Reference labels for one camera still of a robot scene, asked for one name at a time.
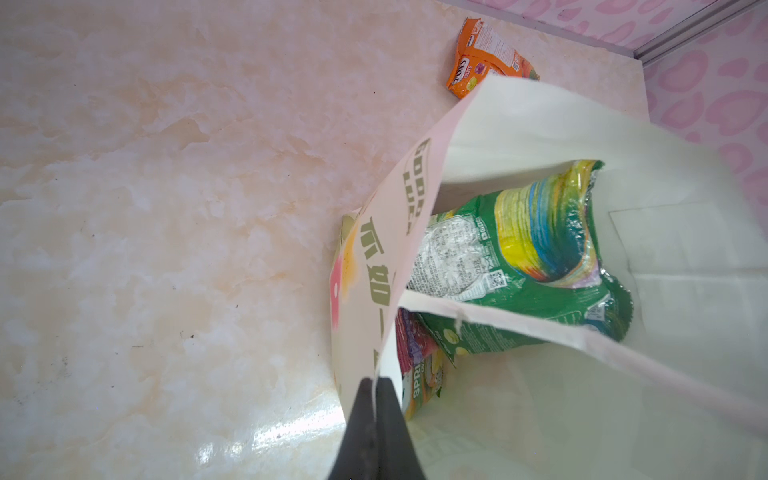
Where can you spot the purple candy packet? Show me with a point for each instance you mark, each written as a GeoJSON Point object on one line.
{"type": "Point", "coordinates": [414, 342]}

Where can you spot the orange snack packet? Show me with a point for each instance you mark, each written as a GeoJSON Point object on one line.
{"type": "Point", "coordinates": [481, 52]}

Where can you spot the aluminium frame post right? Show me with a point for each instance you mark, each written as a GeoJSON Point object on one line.
{"type": "Point", "coordinates": [698, 24]}

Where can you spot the white paper bag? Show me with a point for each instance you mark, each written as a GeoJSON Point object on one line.
{"type": "Point", "coordinates": [682, 396]}

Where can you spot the green candy packet bottom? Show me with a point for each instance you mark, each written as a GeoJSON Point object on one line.
{"type": "Point", "coordinates": [531, 250]}

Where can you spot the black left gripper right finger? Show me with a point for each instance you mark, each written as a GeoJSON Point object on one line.
{"type": "Point", "coordinates": [396, 456]}

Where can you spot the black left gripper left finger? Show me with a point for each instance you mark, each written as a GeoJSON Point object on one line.
{"type": "Point", "coordinates": [357, 458]}

